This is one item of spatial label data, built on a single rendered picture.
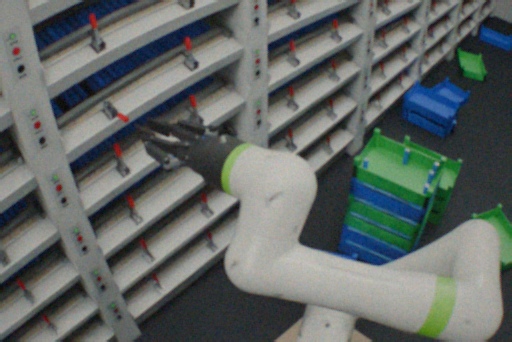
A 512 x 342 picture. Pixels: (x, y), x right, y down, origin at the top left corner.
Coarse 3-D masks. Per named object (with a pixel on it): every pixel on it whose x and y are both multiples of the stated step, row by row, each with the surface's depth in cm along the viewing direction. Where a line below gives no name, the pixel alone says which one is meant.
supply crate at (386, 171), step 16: (368, 144) 166; (384, 144) 171; (400, 144) 166; (384, 160) 168; (400, 160) 168; (416, 160) 166; (432, 160) 161; (352, 176) 162; (368, 176) 158; (384, 176) 162; (400, 176) 161; (416, 176) 161; (400, 192) 153; (416, 192) 149; (432, 192) 146
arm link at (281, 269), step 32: (256, 256) 74; (288, 256) 75; (320, 256) 76; (256, 288) 75; (288, 288) 75; (320, 288) 74; (352, 288) 74; (384, 288) 73; (416, 288) 73; (384, 320) 74; (416, 320) 72
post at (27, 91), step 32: (0, 0) 69; (0, 32) 73; (32, 32) 79; (0, 64) 76; (32, 64) 83; (32, 96) 86; (32, 160) 94; (64, 160) 102; (64, 224) 110; (96, 256) 125; (96, 288) 130; (128, 320) 151
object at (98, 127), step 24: (216, 24) 136; (216, 48) 130; (240, 48) 133; (168, 72) 122; (192, 72) 123; (144, 96) 115; (168, 96) 122; (96, 120) 108; (120, 120) 111; (72, 144) 103; (96, 144) 110
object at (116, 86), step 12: (204, 36) 129; (216, 36) 132; (180, 48) 124; (192, 48) 128; (156, 60) 120; (168, 60) 123; (132, 72) 116; (144, 72) 118; (120, 84) 113; (96, 96) 109; (108, 96) 112; (72, 108) 105; (84, 108) 107; (60, 120) 103; (72, 120) 106
